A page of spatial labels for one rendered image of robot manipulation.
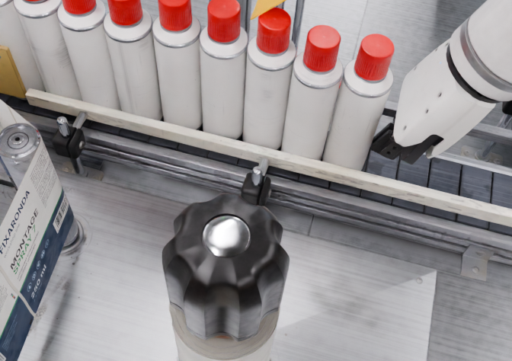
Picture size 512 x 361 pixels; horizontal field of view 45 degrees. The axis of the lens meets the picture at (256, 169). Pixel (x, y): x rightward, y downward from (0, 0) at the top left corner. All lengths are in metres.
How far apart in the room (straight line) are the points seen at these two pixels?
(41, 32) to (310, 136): 0.32
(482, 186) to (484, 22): 0.29
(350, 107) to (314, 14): 0.38
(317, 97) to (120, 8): 0.22
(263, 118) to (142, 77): 0.14
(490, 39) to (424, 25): 0.47
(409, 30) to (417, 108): 0.40
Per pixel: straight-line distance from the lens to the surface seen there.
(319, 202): 0.77
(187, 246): 0.38
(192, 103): 0.74
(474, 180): 0.81
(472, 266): 0.81
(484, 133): 0.75
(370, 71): 0.62
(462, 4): 1.09
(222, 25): 0.63
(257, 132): 0.73
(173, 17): 0.65
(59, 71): 0.78
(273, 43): 0.63
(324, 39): 0.61
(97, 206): 0.74
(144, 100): 0.75
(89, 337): 0.68
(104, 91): 0.77
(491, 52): 0.57
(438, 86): 0.62
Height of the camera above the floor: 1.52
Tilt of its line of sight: 57 degrees down
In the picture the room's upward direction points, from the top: 5 degrees clockwise
